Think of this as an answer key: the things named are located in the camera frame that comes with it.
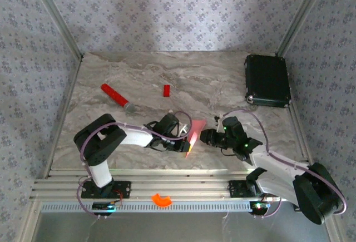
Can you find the pink paper sheet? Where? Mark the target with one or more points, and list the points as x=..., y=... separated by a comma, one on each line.
x=196, y=132

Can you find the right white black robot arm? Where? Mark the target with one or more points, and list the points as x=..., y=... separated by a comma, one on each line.
x=317, y=192

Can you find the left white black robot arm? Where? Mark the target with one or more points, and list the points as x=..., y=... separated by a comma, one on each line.
x=98, y=142

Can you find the small red block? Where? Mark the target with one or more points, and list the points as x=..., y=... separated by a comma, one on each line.
x=166, y=90

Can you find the orange curved plastic piece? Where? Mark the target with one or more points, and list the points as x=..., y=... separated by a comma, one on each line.
x=161, y=200

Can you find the black hard case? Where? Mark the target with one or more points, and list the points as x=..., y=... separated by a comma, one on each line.
x=267, y=80

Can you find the red marker pen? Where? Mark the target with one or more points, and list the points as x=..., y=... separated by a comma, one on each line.
x=116, y=97

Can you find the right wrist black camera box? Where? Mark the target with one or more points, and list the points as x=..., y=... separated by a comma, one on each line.
x=235, y=128

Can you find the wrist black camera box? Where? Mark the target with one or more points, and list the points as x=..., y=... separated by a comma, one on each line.
x=167, y=125
x=235, y=128

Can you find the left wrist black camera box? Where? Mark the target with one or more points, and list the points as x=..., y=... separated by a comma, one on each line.
x=167, y=125

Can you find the aluminium mounting rail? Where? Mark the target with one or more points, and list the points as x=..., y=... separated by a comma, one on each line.
x=178, y=183

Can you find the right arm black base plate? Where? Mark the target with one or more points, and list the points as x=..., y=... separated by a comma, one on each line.
x=236, y=189

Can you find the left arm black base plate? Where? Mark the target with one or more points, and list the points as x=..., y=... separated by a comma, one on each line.
x=122, y=189

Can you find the aluminium corner post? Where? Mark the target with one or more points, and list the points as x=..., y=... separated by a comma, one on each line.
x=55, y=16
x=303, y=16

